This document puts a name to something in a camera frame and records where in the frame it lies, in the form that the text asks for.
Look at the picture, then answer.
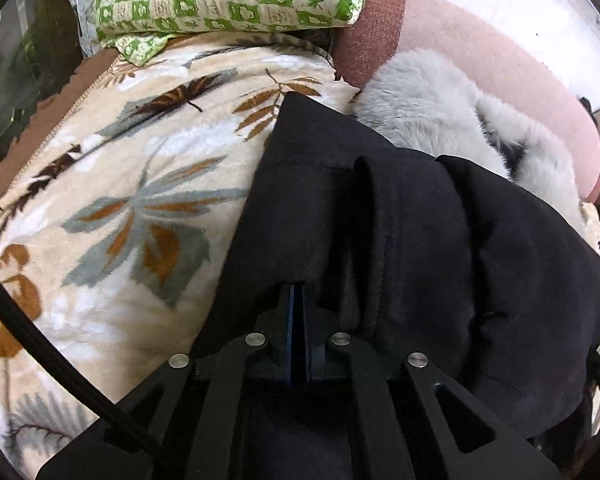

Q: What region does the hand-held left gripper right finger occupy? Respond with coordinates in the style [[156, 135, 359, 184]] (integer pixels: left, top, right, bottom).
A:
[[296, 284, 562, 480]]

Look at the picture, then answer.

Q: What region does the black coat with grey fur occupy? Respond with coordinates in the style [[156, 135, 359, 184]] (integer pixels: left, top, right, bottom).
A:
[[190, 48, 600, 480]]

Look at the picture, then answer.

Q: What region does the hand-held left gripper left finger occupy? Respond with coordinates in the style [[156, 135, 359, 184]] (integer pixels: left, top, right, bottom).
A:
[[36, 284, 297, 480]]

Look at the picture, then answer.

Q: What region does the clear plastic bag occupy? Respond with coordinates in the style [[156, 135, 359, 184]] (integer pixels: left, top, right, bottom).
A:
[[65, 0, 112, 57]]

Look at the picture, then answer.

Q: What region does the black cable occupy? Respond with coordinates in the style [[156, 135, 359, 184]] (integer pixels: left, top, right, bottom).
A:
[[0, 262, 171, 466]]

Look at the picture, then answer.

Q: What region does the beige leaf print blanket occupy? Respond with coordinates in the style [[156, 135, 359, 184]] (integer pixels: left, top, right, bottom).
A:
[[0, 35, 600, 480]]

